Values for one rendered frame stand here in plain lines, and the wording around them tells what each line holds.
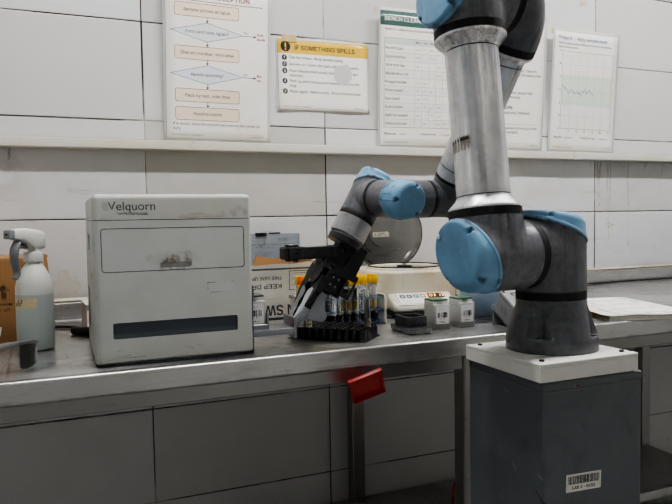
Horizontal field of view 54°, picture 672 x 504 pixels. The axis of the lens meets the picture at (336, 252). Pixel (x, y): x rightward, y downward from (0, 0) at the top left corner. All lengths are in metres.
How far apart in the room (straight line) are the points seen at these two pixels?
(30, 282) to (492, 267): 0.88
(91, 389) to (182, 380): 0.15
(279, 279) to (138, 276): 0.46
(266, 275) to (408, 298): 0.37
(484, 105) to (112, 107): 1.09
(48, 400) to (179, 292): 0.28
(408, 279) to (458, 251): 0.68
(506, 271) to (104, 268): 0.67
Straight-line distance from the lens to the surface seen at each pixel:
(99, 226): 1.20
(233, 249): 1.24
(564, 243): 1.12
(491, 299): 1.63
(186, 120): 1.88
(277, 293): 1.58
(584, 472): 1.16
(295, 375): 1.29
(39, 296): 1.42
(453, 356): 1.41
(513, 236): 1.04
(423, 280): 1.72
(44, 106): 1.86
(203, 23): 1.93
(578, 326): 1.14
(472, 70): 1.08
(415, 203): 1.25
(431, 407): 2.23
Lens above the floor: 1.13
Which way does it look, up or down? 3 degrees down
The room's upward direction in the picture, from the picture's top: 1 degrees counter-clockwise
